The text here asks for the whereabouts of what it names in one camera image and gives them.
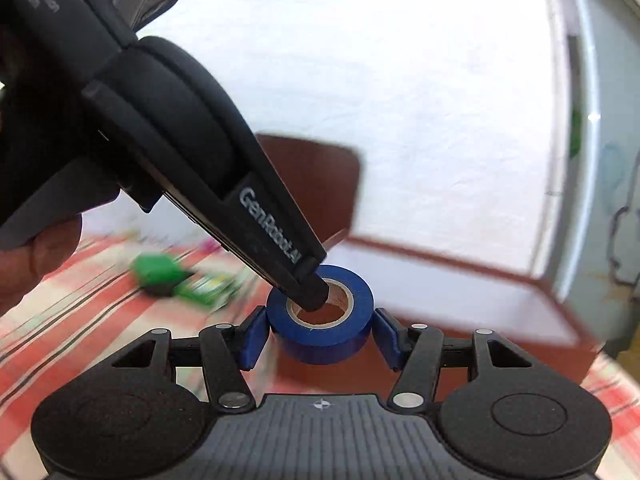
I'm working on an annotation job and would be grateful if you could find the blue tape roll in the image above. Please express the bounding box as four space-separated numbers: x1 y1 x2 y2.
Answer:
267 264 374 365

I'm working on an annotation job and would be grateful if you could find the person's left hand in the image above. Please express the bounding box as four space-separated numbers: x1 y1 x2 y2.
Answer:
0 214 82 315

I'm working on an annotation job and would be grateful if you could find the red-brown cardboard box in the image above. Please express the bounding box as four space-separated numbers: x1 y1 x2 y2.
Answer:
276 236 606 396

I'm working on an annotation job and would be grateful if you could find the green snack packet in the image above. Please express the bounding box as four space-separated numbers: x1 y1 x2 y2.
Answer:
129 254 242 312

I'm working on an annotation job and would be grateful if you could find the red plaid bed sheet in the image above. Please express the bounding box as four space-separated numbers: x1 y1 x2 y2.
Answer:
1 237 639 479

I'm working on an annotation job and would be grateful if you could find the pale blue cabinet door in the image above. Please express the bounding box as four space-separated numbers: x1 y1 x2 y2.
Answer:
542 0 639 349

